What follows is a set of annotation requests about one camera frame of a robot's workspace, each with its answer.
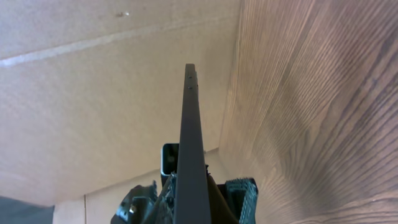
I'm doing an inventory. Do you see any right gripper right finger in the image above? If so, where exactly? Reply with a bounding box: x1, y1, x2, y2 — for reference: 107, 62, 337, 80
225, 178, 258, 224

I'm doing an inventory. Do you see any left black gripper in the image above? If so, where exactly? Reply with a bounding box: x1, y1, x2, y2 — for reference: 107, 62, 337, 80
110, 181, 174, 224

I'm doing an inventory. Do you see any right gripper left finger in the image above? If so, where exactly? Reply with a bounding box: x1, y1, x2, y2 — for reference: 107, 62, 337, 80
174, 63, 211, 224

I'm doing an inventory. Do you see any Samsung Galaxy smartphone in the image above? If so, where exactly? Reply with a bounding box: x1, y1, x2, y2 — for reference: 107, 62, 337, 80
160, 143, 179, 186

